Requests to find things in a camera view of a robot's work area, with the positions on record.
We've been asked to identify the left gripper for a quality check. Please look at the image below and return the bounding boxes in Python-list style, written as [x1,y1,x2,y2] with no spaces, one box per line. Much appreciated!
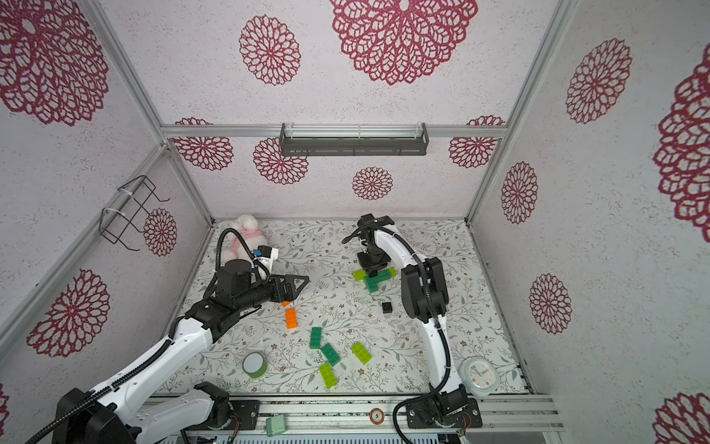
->
[236,273,309,313]

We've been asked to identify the white round clock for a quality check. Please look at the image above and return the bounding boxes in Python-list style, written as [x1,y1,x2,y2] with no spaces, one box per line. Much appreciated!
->
[459,356,500,398]

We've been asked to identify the green tape roll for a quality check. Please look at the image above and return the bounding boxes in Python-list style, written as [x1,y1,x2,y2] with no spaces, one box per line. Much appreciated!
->
[242,351,268,379]

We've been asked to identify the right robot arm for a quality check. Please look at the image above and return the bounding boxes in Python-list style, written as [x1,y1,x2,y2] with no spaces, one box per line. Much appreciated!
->
[342,214,482,443]

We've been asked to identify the dark green lego brick top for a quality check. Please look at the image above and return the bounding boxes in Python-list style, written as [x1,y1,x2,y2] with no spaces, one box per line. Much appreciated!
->
[373,268,397,282]

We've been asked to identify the round orange sticker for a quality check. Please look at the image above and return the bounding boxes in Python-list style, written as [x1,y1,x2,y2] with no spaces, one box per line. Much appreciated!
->
[369,408,386,426]

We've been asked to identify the dark green lego brick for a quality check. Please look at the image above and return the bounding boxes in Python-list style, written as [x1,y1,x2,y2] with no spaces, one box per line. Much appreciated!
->
[321,343,341,366]
[364,277,379,293]
[373,268,397,282]
[309,327,323,350]

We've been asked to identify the green connector block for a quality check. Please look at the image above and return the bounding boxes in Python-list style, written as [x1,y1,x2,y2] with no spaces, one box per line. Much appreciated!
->
[266,414,287,437]

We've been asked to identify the lime lego brick bottom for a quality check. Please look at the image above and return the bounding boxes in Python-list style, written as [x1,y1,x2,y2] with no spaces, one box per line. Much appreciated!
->
[319,363,338,390]

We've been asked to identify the black wire basket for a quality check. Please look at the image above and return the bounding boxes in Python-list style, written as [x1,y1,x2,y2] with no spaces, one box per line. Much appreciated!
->
[97,175,170,253]

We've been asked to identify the white plush bunny pink shirt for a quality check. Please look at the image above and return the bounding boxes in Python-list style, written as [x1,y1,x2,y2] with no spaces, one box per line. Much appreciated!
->
[217,215,268,266]

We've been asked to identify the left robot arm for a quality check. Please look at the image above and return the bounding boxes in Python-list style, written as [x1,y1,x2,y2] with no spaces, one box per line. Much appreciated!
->
[29,245,310,443]

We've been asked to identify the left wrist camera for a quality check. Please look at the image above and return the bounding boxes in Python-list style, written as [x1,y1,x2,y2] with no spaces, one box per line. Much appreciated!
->
[253,245,279,272]

